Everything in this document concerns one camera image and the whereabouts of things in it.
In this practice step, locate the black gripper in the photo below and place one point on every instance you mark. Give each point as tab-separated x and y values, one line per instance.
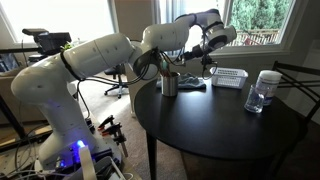
197	51

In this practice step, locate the light wooden spatula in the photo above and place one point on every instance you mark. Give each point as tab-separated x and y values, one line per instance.
170	66

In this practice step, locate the silver metal utensil cup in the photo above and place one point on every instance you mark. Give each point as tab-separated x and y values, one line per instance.
170	86

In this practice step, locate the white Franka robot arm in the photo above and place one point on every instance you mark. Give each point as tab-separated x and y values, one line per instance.
100	53

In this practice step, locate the teal silicone spatula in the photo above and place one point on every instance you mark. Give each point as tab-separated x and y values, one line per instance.
165	65

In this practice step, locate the blue-gray cloth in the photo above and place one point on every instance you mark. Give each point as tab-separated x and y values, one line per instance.
191	81

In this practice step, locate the white plastic basket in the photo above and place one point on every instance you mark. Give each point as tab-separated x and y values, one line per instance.
228	78

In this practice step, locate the black office chair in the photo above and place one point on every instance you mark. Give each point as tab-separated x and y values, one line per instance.
116	80

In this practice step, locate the black round table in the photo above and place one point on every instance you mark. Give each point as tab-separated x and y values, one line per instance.
216	123

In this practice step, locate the white-framed window by table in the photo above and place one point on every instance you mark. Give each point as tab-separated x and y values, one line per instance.
256	20

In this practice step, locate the clear glass mug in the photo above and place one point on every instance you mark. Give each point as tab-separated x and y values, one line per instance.
254	100

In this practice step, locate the clear plastic jar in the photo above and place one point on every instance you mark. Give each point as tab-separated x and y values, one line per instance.
270	83

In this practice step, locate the black dining chair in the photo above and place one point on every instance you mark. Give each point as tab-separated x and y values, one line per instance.
293	80

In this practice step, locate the large bright window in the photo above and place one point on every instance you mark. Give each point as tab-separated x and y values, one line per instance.
60	16

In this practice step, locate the black camera on stand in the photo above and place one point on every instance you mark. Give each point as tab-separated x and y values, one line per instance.
50	40

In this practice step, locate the white upright post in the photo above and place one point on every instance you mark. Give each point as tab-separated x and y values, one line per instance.
87	163

